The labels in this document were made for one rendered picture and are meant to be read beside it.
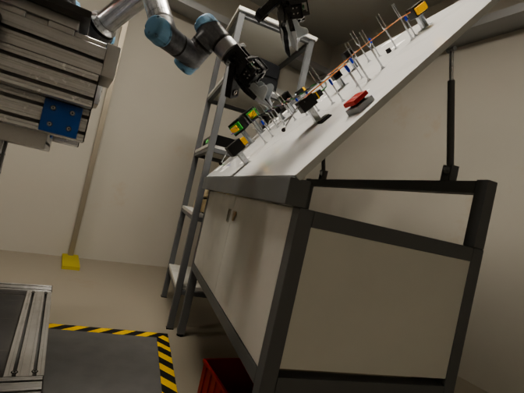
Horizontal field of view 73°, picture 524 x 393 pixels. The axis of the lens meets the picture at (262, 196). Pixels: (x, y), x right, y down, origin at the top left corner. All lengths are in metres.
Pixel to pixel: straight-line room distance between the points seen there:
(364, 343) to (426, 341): 0.20
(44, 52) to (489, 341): 2.60
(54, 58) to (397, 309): 1.09
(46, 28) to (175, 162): 2.48
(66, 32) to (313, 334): 0.98
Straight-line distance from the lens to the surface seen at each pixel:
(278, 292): 0.86
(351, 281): 0.93
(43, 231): 3.37
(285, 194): 0.82
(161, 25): 1.15
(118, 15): 1.64
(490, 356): 2.68
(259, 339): 0.95
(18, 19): 1.11
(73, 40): 1.09
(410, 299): 1.06
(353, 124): 0.90
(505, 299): 2.62
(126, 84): 3.42
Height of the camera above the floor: 0.79
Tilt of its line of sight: 1 degrees up
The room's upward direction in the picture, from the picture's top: 13 degrees clockwise
